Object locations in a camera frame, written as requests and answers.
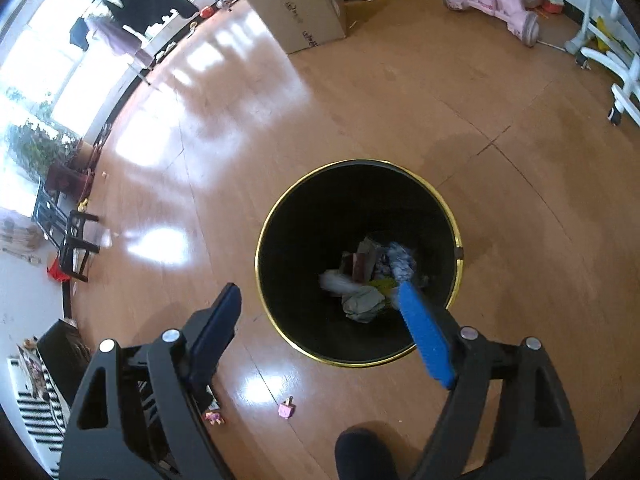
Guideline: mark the pink plush toy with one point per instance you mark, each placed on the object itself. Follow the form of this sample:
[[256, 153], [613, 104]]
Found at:
[[214, 417]]

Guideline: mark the gold patterned black bin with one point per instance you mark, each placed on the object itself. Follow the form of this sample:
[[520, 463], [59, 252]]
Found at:
[[300, 240]]

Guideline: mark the red box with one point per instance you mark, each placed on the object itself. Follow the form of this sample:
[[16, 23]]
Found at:
[[361, 266]]

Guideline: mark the pink popsicle toy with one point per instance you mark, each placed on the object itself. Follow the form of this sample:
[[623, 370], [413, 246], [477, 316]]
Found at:
[[286, 409]]

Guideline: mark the black white striped blanket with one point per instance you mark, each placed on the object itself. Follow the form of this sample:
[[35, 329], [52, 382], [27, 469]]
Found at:
[[37, 410]]

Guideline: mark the white carton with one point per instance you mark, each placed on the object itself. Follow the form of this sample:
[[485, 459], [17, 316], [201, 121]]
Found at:
[[337, 282]]

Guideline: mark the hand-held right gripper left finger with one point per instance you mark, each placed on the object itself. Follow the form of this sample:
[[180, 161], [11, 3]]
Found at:
[[215, 335]]

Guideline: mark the person's right foot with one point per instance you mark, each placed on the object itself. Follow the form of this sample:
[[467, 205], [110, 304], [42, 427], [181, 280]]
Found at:
[[365, 455]]

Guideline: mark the red plastic item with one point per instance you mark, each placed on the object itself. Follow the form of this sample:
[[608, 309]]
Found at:
[[56, 270]]

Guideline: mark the hanging dark clothes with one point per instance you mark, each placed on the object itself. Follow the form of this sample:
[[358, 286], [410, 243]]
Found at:
[[140, 5]]

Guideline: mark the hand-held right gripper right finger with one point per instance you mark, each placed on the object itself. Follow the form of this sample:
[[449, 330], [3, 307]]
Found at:
[[425, 330]]

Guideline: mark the white metal frame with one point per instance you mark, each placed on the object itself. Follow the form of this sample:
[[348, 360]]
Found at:
[[615, 65]]

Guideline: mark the brown cardboard box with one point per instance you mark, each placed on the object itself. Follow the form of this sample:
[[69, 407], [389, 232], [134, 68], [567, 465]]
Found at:
[[300, 5]]

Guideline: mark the blue wrapper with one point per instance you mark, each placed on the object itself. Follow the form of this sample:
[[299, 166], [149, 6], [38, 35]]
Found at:
[[400, 260]]

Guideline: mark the dark wooden chair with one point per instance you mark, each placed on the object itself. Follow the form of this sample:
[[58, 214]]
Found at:
[[70, 240]]

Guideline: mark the green potted plants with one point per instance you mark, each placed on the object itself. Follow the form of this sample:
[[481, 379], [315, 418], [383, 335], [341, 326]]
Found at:
[[35, 145]]

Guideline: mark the green paper bowl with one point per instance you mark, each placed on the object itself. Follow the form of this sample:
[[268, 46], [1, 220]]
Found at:
[[364, 305]]

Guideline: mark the green snack bag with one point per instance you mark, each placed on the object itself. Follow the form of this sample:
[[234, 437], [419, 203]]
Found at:
[[382, 285]]

